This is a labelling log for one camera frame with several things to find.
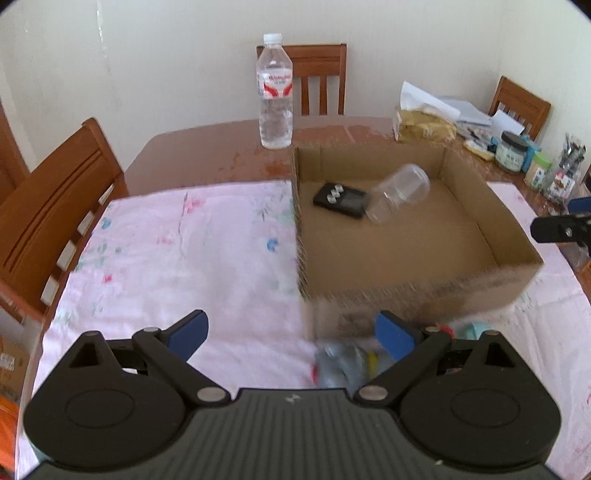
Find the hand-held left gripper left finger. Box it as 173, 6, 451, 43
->
69, 310, 232, 407

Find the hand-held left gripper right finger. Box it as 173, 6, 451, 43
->
353, 311, 515, 407

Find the grey rubber animal toy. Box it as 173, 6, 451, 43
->
314, 339, 393, 388

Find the cardboard box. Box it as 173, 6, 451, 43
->
291, 143, 544, 340

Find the light blue round disc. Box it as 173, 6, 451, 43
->
457, 320, 497, 339

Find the clear pen holder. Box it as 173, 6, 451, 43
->
545, 134, 587, 201

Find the pink floral cloth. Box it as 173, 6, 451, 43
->
18, 180, 591, 478

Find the small container green lid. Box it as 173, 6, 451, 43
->
524, 151, 552, 189

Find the blue box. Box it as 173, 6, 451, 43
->
522, 138, 542, 174

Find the glass jar black lid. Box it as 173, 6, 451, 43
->
495, 131, 529, 174

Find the flat yellow packet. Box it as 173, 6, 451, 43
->
463, 138, 497, 161

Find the white envelope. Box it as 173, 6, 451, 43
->
489, 108, 527, 136

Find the wooden chair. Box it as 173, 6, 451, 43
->
488, 76, 551, 141
257, 44, 347, 117
0, 117, 130, 319
0, 108, 31, 204

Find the clear plastic jar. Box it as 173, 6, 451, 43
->
365, 164, 431, 225

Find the stack of papers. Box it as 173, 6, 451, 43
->
434, 95, 492, 127

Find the yellow tissue pack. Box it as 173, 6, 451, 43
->
393, 82, 458, 144

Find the brown carton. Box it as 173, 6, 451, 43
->
0, 337, 29, 407

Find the clear water bottle red label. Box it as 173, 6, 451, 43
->
255, 33, 294, 150

